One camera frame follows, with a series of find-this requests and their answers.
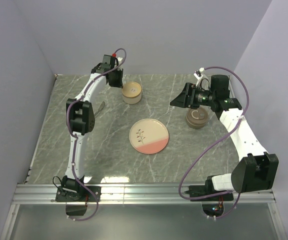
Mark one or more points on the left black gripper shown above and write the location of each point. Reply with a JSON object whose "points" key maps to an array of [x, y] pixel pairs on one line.
{"points": [[120, 83]]}

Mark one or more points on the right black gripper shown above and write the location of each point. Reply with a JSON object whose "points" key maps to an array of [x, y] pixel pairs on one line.
{"points": [[183, 100]]}

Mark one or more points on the tan round lid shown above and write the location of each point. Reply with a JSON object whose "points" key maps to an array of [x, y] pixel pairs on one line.
{"points": [[131, 89]]}

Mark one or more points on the dark brown round lid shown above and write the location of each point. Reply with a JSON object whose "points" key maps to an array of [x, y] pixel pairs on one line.
{"points": [[199, 114]]}

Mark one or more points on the metal tongs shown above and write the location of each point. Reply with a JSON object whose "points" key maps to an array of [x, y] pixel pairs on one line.
{"points": [[101, 107]]}

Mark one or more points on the round metal tin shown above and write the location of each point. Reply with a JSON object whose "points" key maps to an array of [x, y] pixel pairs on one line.
{"points": [[132, 100], [196, 123]]}

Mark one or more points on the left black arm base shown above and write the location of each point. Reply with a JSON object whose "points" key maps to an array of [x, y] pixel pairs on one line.
{"points": [[76, 202]]}

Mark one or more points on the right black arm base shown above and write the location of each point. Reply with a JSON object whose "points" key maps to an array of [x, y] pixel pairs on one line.
{"points": [[210, 210]]}

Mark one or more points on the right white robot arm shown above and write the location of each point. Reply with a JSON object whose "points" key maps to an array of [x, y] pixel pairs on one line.
{"points": [[256, 170]]}

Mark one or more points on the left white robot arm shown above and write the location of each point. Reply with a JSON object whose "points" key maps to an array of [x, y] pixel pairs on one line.
{"points": [[80, 121]]}

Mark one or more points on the pink white round plate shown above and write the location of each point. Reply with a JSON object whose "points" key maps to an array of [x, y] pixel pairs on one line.
{"points": [[148, 136]]}

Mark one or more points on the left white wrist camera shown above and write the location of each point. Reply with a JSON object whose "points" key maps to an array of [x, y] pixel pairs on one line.
{"points": [[118, 61]]}

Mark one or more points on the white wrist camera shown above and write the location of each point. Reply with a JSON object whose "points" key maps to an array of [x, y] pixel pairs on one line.
{"points": [[200, 77], [118, 61]]}

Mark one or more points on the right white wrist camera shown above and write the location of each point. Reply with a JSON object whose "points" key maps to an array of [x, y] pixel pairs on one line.
{"points": [[200, 77]]}

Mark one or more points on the aluminium rail frame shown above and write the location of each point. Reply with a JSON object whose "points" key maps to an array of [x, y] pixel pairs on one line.
{"points": [[140, 212]]}

